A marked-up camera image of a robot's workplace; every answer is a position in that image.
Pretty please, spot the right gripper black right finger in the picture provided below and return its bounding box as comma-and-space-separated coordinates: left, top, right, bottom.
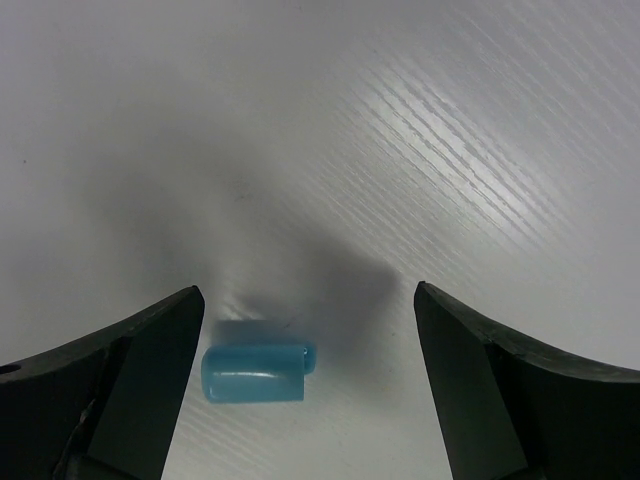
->
414, 282, 639, 479

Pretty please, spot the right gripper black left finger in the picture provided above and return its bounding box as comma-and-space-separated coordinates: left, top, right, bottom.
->
1, 286, 205, 479

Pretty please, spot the blue marker cap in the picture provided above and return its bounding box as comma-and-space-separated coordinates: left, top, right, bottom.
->
201, 343, 317, 404

